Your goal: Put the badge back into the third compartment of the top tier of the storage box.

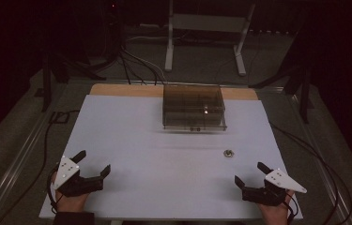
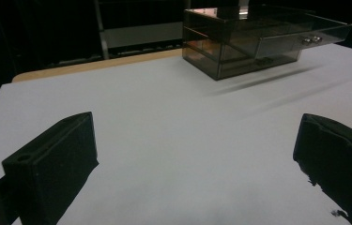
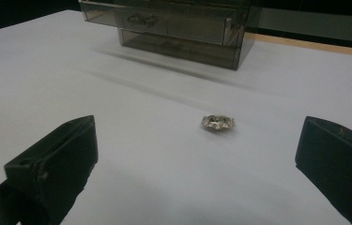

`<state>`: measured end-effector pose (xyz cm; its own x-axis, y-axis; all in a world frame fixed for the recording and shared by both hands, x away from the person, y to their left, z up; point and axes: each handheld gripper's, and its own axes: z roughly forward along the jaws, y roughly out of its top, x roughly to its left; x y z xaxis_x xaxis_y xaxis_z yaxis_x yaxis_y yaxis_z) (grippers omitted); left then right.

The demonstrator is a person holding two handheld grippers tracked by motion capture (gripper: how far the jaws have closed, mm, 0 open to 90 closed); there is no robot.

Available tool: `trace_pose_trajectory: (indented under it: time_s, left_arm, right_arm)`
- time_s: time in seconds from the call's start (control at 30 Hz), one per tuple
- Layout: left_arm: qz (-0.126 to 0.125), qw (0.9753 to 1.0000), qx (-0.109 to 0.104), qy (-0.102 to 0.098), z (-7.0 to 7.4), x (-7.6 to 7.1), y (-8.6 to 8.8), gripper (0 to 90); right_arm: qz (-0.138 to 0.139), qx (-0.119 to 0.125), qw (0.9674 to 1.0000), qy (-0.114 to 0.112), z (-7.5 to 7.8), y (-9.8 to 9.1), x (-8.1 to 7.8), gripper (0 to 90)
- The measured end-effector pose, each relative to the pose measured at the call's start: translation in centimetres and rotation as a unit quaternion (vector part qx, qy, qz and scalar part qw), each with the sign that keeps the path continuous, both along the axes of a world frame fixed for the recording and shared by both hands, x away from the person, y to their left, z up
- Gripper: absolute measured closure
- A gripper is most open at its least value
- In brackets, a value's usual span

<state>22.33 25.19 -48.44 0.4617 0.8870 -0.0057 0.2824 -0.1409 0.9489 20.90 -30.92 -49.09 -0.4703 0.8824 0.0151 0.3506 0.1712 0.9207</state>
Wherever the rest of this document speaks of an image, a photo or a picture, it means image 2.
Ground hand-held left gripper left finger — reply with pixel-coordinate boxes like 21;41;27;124
1;111;99;225

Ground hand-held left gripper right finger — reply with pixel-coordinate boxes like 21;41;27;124
292;112;352;225

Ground smoky clear acrylic drawer box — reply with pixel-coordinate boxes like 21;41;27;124
182;4;319;82

